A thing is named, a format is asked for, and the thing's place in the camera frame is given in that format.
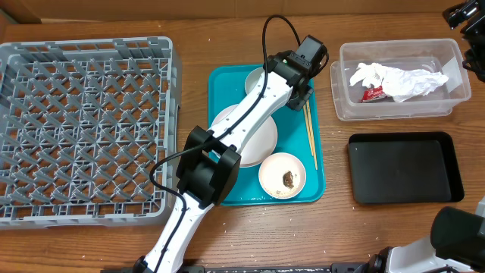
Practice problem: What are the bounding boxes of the wooden chopstick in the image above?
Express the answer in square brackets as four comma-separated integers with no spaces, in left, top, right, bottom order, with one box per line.
[302,104,314,156]
[306,101,318,170]

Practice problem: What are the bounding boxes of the brown food scrap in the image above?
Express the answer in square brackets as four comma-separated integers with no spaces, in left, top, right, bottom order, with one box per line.
[282,171,294,189]

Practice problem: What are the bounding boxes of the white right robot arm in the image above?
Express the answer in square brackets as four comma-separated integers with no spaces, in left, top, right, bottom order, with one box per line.
[355,0,484,273]

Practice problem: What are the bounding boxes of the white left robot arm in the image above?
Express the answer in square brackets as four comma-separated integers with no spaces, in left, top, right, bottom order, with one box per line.
[133,36,328,272]

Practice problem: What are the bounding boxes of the black plastic tray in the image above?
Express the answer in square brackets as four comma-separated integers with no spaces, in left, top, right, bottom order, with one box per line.
[348,131,465,205]

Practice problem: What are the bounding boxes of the large pink-white plate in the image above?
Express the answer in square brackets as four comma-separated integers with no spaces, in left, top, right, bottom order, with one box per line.
[210,103,279,168]

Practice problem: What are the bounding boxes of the grey round bowl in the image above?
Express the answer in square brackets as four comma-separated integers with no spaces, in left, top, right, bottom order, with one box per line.
[245,67,264,94]

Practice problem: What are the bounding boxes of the small plate with crumbs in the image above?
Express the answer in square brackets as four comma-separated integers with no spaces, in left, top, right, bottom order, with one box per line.
[258,152,307,199]

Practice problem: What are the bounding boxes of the red snack wrapper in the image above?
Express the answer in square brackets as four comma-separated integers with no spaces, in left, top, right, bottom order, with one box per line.
[361,86,388,103]

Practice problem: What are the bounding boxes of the white napkin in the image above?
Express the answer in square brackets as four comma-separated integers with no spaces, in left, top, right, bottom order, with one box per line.
[376,66,449,102]

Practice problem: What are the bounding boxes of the grey plastic dish rack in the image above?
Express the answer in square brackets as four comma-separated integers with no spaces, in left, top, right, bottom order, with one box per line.
[1,36,182,230]

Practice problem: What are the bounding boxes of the clear plastic bin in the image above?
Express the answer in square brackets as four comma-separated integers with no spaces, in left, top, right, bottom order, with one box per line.
[330,39,471,121]

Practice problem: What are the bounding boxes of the white tissue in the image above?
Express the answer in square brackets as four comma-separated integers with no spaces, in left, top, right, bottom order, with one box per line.
[349,63,383,88]

